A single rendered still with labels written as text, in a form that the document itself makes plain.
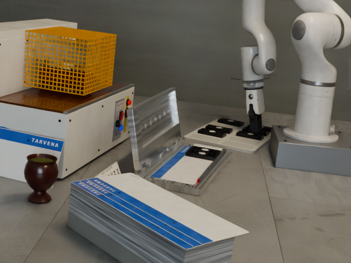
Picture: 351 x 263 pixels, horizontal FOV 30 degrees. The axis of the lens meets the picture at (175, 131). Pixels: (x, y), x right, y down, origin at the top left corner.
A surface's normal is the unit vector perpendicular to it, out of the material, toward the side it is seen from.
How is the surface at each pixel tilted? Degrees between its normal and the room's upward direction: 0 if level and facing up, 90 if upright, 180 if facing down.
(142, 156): 77
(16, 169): 69
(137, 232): 90
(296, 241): 0
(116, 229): 90
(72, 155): 90
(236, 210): 0
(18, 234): 0
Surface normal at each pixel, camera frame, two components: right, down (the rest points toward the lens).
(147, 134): 0.96, -0.06
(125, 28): -0.07, 0.23
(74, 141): 0.96, 0.17
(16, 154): -0.27, -0.17
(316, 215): 0.11, -0.96
